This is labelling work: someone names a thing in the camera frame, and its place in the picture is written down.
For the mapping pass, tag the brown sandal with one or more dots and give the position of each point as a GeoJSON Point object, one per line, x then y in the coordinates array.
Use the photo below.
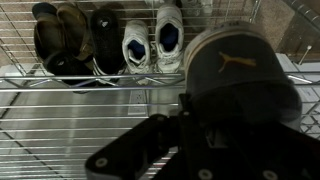
{"type": "Point", "coordinates": [48, 33]}
{"type": "Point", "coordinates": [74, 28]}

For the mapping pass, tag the black slide with white logo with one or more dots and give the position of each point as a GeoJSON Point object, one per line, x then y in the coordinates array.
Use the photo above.
{"type": "Point", "coordinates": [68, 66]}

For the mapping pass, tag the black shoe with gold logo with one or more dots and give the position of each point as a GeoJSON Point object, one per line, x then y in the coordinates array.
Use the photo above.
{"type": "Point", "coordinates": [233, 73]}

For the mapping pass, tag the black slide with white stripes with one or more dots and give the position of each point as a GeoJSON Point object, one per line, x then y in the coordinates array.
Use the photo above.
{"type": "Point", "coordinates": [107, 40]}

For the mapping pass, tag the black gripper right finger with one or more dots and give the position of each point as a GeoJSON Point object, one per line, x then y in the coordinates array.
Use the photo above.
{"type": "Point", "coordinates": [273, 156]}

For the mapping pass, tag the white wall power outlet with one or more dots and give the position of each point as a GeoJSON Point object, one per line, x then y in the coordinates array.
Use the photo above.
{"type": "Point", "coordinates": [137, 101]}

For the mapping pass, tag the small white sneaker blue lining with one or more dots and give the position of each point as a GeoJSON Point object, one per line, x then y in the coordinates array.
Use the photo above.
{"type": "Point", "coordinates": [136, 50]}
{"type": "Point", "coordinates": [169, 36]}

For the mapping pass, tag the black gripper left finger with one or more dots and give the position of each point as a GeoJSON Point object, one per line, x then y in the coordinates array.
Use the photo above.
{"type": "Point", "coordinates": [133, 146]}

